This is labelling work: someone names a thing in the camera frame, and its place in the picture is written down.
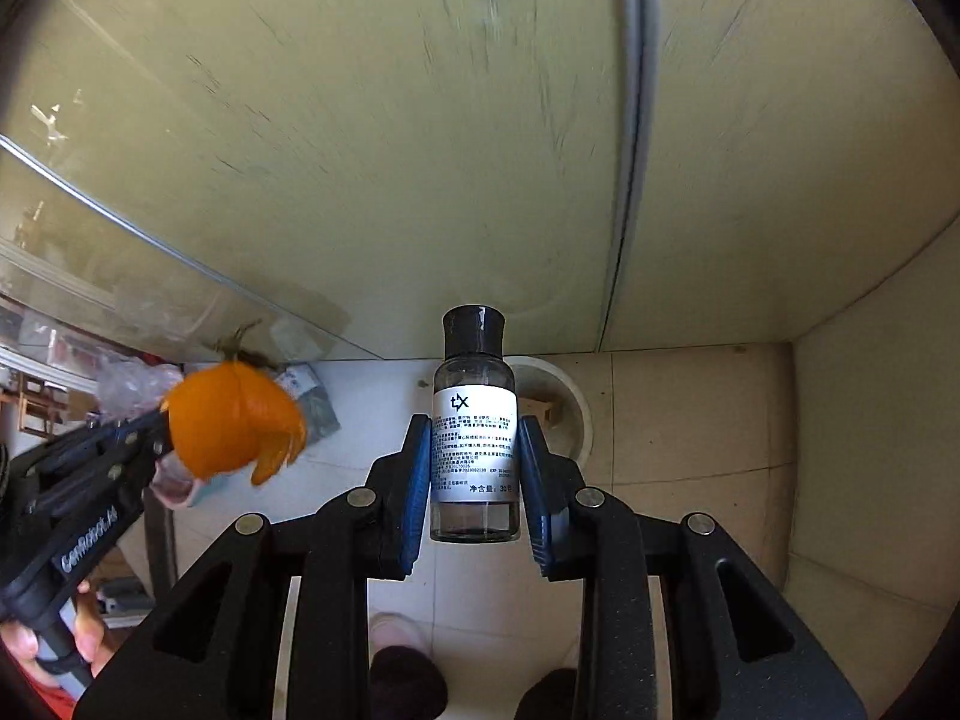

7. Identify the person's left hand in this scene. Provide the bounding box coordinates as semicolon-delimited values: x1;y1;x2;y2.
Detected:
0;581;110;691

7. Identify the person's dark trouser leg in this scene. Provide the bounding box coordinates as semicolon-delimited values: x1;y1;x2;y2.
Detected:
514;667;580;720
371;645;449;720

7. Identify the small glass bottle black cap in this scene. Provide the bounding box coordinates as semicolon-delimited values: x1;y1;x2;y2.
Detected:
431;304;521;543

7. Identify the white floor bowl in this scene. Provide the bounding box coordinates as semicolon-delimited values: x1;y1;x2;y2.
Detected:
510;355;593;466

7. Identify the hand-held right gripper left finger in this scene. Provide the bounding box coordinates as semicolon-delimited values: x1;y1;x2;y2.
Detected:
75;414;434;720

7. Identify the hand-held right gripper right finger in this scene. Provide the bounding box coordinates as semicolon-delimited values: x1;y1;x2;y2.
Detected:
519;414;871;720

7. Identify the orange peel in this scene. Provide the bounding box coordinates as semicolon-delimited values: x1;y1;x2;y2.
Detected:
161;319;308;486

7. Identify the pink slipper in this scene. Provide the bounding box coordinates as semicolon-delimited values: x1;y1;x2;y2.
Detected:
370;613;434;653

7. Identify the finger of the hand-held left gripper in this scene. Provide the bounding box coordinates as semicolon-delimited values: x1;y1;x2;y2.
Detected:
22;441;178;533
22;406;173;482

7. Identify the clear crumpled plastic bag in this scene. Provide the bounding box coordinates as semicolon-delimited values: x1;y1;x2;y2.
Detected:
94;358;185;421

